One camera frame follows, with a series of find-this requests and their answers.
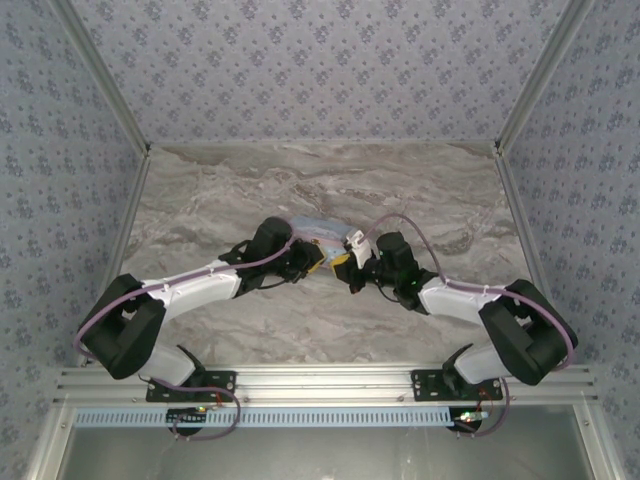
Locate thin black right gripper cable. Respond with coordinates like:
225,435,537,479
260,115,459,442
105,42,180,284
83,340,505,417
372,279,401,301

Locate aluminium table edge bar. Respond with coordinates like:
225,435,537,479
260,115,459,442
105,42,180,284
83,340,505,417
494,149,554,301
79,149,154,369

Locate blue cartoon tin box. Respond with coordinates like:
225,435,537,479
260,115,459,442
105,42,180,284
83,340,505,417
288,214,359,269

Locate white slotted cable duct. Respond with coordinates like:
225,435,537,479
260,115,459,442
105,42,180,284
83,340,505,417
74,405,481,429

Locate steel sheet tray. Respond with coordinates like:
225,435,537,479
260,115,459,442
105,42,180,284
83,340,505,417
29,404,609,480

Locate aluminium frame post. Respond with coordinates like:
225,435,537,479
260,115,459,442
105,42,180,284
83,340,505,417
492,0,599,157
52,0,153,157

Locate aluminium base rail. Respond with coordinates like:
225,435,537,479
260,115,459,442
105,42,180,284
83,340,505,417
57,364,599,405

